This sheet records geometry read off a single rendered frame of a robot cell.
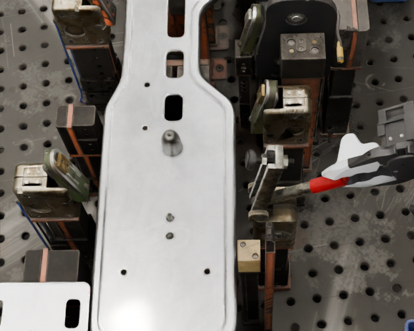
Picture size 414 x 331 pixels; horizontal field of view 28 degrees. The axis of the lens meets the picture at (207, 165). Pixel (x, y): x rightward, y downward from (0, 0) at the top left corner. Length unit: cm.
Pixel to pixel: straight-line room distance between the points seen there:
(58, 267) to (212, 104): 37
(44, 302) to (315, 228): 58
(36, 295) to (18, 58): 72
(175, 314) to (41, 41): 84
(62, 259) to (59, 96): 56
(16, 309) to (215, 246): 32
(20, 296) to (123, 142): 30
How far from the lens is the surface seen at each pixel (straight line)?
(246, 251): 122
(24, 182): 134
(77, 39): 157
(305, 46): 132
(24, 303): 131
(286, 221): 125
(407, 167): 115
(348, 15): 141
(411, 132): 113
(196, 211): 132
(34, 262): 135
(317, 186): 119
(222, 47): 182
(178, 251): 129
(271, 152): 112
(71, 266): 133
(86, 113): 143
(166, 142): 133
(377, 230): 164
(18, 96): 183
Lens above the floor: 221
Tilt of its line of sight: 64 degrees down
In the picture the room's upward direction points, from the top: 8 degrees counter-clockwise
